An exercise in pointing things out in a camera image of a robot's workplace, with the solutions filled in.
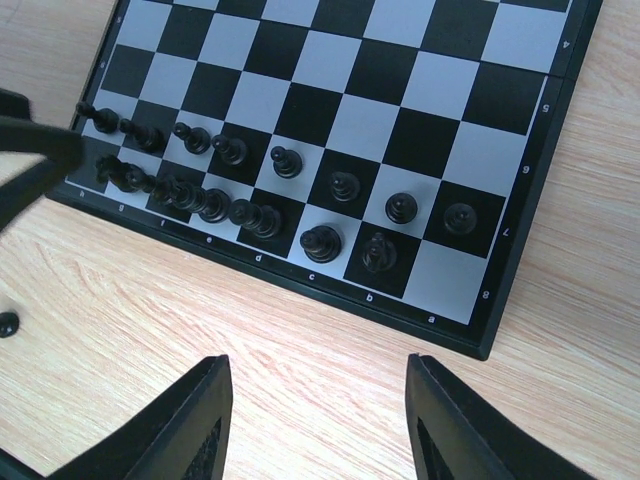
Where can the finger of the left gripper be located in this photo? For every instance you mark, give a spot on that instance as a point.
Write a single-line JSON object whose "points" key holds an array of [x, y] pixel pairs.
{"points": [[61, 152]]}

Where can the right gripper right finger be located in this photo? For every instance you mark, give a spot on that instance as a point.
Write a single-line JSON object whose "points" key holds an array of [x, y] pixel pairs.
{"points": [[456, 434]]}

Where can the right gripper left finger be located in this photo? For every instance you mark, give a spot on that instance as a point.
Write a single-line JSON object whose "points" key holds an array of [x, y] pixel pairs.
{"points": [[182, 434]]}

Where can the black pawn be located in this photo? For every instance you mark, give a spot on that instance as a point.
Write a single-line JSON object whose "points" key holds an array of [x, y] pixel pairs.
{"points": [[232, 151], [401, 208], [196, 140], [460, 219], [105, 120], [148, 138]]}

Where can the black chess piece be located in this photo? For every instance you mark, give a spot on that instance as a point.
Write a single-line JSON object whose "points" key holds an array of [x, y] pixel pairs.
{"points": [[211, 205], [127, 177], [344, 186], [169, 191], [321, 244], [287, 163], [379, 253], [262, 221], [9, 324]]}

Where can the black and silver chessboard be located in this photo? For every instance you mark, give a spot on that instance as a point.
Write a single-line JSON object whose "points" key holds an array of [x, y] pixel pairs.
{"points": [[449, 101]]}

